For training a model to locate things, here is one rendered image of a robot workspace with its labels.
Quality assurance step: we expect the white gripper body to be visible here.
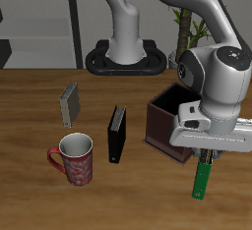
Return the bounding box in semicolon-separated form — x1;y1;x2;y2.
168;115;252;153

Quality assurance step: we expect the green book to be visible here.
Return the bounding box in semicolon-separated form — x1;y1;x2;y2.
191;148;215;201

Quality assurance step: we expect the dark brown desk caddy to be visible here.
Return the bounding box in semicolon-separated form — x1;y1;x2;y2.
142;82;203;166

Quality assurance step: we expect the black book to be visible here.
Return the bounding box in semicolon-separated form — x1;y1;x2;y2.
106;104;128;165

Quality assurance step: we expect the grey book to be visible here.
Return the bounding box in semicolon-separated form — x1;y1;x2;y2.
58;82;82;129

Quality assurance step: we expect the green pot plant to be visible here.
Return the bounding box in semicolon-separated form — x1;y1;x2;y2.
167;0;232;70

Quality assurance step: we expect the red patterned mug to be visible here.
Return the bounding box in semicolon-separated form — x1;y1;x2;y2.
46;132;95;188

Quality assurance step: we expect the white shelf unit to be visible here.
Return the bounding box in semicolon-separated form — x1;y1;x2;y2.
0;0;84;70

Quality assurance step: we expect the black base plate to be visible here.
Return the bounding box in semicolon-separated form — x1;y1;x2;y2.
85;38;168;77

